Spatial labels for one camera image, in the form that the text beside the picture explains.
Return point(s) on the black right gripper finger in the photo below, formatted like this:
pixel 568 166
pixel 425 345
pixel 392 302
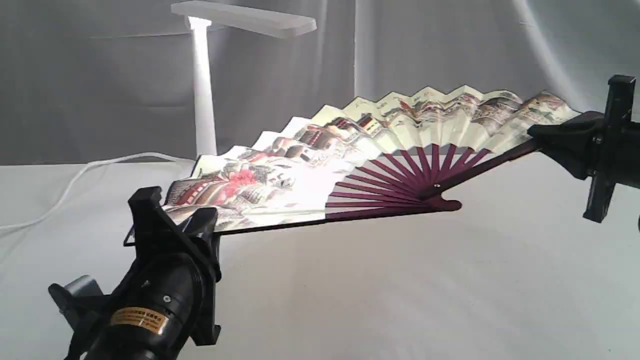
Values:
pixel 570 135
pixel 577 160

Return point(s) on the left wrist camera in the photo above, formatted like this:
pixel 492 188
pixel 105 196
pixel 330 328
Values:
pixel 81 302

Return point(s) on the white backdrop curtain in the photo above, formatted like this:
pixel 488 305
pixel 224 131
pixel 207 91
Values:
pixel 86 80

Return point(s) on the painted paper folding fan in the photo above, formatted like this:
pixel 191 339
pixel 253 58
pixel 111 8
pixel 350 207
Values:
pixel 394 156

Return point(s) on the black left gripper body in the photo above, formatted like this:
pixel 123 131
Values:
pixel 167 296

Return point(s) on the white desk lamp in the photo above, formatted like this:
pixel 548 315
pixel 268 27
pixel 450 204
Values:
pixel 200 15

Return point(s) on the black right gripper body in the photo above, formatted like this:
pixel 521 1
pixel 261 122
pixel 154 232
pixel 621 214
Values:
pixel 615 148

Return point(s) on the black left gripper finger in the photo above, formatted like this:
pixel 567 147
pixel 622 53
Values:
pixel 211 250
pixel 201 224

